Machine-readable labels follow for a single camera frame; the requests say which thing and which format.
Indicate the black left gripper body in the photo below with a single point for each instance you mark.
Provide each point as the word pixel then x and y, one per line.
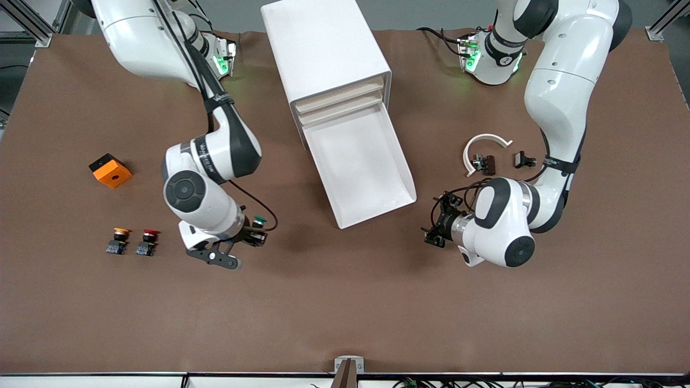
pixel 445 221

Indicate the green push button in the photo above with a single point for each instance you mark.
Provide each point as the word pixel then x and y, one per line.
pixel 260 219

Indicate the white plastic drawer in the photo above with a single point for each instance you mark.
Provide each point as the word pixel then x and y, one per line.
pixel 361 167
pixel 340 108
pixel 339 96

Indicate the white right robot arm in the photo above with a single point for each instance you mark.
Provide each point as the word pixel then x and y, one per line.
pixel 205 199

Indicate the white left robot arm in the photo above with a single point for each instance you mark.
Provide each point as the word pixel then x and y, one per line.
pixel 566 81

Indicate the red push button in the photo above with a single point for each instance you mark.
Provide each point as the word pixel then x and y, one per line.
pixel 145 248

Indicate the yellow push button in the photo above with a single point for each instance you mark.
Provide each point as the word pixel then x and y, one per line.
pixel 116 247

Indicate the orange black button box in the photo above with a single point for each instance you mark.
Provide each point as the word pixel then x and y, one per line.
pixel 112 173

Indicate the white drawer cabinet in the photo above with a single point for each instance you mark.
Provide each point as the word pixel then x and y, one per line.
pixel 323 48

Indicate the small brown black connector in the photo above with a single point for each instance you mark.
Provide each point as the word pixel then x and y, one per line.
pixel 488 164

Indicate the white curved pipe clamp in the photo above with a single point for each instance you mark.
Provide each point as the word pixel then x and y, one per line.
pixel 488 137

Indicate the small black clip part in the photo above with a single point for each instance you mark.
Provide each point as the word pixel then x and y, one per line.
pixel 520 159

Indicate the brown table cover sheet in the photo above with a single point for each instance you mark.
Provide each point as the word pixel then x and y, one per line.
pixel 345 302

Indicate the grey metal bracket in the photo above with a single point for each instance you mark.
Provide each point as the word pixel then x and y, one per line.
pixel 358 366

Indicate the camera mast pole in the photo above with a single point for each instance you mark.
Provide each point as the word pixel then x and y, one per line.
pixel 345 377

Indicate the aluminium frame profile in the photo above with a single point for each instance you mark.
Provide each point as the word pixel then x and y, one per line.
pixel 43 39
pixel 655 33

